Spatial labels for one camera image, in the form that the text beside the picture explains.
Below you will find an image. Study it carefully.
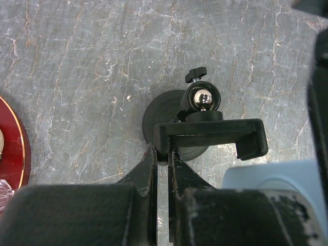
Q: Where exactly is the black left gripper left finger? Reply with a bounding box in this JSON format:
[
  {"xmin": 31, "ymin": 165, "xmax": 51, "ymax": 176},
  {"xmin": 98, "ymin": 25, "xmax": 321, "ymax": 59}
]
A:
[{"xmin": 1, "ymin": 145, "xmax": 157, "ymax": 245}]

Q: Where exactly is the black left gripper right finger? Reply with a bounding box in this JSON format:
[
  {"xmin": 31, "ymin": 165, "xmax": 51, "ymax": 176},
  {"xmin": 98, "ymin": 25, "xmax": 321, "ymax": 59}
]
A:
[{"xmin": 168, "ymin": 146, "xmax": 323, "ymax": 245}]

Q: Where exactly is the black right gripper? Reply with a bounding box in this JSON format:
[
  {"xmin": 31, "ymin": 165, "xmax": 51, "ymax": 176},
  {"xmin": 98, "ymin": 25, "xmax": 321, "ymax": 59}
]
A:
[{"xmin": 292, "ymin": 0, "xmax": 328, "ymax": 175}]

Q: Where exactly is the black phone stand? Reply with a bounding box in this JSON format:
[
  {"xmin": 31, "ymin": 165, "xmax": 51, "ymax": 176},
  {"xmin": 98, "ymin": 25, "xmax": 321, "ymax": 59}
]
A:
[{"xmin": 142, "ymin": 67, "xmax": 268, "ymax": 162}]

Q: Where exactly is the smartphone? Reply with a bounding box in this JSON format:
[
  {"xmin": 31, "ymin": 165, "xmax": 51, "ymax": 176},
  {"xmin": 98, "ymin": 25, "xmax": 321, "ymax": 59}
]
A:
[{"xmin": 222, "ymin": 159, "xmax": 327, "ymax": 237}]

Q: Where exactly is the round red tray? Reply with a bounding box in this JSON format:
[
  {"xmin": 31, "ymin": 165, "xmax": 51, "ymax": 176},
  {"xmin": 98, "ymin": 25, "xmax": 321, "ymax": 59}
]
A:
[{"xmin": 1, "ymin": 98, "xmax": 31, "ymax": 190}]

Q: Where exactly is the cream ceramic mug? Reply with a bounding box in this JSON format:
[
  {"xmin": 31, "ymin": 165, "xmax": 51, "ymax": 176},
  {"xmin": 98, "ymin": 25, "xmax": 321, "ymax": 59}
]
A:
[{"xmin": 0, "ymin": 130, "xmax": 5, "ymax": 159}]

